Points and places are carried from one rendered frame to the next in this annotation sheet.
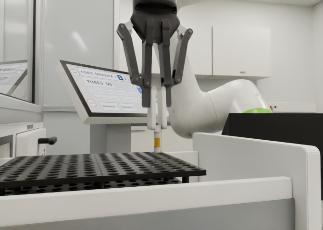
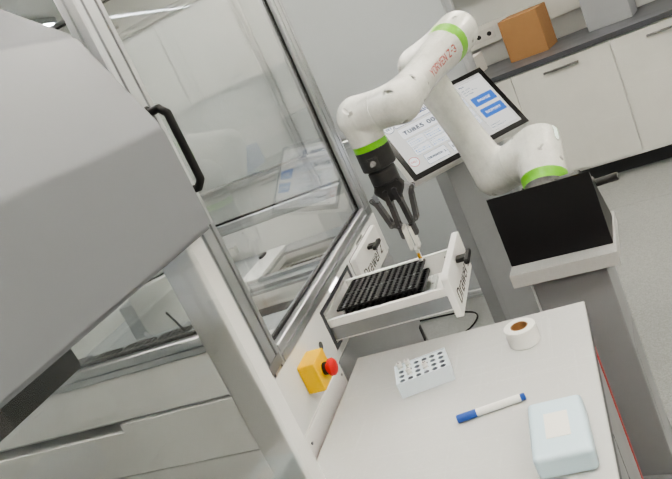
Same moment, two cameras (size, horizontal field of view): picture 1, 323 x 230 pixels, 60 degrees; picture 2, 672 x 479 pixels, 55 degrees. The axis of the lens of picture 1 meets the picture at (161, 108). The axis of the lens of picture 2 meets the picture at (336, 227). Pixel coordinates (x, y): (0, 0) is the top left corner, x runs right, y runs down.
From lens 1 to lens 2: 1.39 m
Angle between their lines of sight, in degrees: 42
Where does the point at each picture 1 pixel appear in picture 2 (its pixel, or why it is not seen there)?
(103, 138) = (448, 181)
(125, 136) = not seen: hidden behind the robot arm
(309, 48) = not seen: outside the picture
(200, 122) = (497, 184)
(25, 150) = (357, 267)
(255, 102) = (535, 160)
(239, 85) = (524, 138)
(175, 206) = (398, 307)
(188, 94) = (478, 160)
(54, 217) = (360, 318)
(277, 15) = not seen: outside the picture
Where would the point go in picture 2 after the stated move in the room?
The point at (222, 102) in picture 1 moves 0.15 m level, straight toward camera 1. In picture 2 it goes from (510, 161) to (484, 183)
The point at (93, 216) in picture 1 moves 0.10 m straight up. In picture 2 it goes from (372, 316) to (356, 281)
